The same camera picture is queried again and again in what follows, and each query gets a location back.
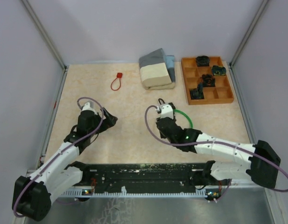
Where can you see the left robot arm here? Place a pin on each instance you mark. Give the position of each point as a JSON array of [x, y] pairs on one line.
[[35, 194]]

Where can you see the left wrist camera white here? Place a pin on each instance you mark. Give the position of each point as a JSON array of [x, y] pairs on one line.
[[89, 106]]

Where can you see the wooden compartment tray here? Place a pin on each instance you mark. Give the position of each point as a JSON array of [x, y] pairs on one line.
[[220, 94]]

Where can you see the red cable seal lock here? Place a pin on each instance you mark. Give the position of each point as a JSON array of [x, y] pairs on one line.
[[116, 83]]

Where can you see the dark rolled item middle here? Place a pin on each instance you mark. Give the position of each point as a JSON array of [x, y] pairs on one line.
[[208, 80]]

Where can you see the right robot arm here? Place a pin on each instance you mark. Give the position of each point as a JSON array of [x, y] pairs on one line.
[[256, 162]]

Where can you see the dark rolled item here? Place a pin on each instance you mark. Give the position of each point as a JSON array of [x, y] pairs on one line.
[[202, 61], [197, 93], [208, 80], [218, 70]]

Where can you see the dark rolled item lower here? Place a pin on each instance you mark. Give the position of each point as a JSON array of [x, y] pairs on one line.
[[197, 93]]

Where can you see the folded grey beige cloth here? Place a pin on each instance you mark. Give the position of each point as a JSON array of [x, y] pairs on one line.
[[157, 70]]

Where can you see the aluminium frame post right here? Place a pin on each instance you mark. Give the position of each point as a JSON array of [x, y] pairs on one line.
[[262, 8]]

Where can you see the dark rolled item top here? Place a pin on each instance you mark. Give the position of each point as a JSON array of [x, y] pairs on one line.
[[202, 61]]

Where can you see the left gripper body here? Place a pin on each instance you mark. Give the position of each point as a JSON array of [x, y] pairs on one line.
[[97, 119]]

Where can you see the aluminium frame post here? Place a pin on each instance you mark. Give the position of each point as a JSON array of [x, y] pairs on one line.
[[43, 33], [262, 8]]

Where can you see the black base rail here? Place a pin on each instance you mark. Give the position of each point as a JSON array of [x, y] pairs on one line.
[[146, 177]]

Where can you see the aluminium frame post left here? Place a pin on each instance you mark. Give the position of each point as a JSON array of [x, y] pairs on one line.
[[43, 33]]

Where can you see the green cable lock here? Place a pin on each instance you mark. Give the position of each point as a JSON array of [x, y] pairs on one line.
[[186, 116]]

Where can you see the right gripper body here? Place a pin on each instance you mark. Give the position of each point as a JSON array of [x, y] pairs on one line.
[[161, 135]]

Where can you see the dark rolled item right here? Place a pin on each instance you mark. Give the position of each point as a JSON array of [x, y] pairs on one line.
[[218, 70]]

